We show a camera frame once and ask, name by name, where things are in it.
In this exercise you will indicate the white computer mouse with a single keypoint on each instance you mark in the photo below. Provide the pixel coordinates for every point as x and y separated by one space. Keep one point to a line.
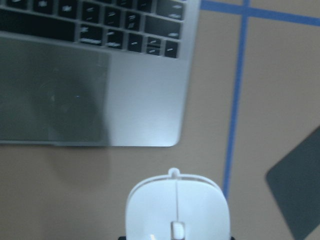
177 206

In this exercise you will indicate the grey laptop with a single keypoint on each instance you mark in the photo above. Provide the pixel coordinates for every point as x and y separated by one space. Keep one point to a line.
95 72

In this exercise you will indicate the black mouse pad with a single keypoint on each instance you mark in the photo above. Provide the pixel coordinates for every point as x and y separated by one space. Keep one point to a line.
295 185

